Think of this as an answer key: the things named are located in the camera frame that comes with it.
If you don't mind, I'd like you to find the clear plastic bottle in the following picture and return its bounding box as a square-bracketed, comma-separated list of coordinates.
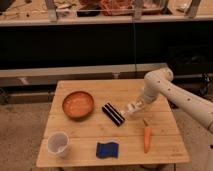
[125, 103, 140, 115]

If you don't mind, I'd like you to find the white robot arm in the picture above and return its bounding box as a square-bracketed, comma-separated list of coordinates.
[134, 67, 213, 134]

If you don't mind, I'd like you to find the orange ceramic bowl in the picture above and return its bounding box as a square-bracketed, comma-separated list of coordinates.
[62, 91, 94, 119]

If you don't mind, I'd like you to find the orange carrot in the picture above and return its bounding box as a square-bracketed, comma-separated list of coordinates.
[143, 120, 151, 153]

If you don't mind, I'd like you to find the black striped block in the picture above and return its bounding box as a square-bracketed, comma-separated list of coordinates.
[102, 103, 125, 126]

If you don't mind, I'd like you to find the wooden table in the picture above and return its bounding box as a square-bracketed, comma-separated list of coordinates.
[36, 79, 189, 167]

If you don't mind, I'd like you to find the blue sponge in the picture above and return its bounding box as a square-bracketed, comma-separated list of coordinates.
[96, 142, 119, 159]

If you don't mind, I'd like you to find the white plastic cup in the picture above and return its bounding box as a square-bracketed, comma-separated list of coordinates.
[47, 132, 70, 158]

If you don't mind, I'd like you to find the grey metal floor beam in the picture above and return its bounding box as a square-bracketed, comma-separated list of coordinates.
[0, 63, 167, 87]

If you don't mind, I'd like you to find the long wooden workbench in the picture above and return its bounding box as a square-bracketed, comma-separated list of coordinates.
[0, 0, 213, 27]

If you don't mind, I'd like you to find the thin vertical cable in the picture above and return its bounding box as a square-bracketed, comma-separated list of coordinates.
[132, 0, 138, 80]

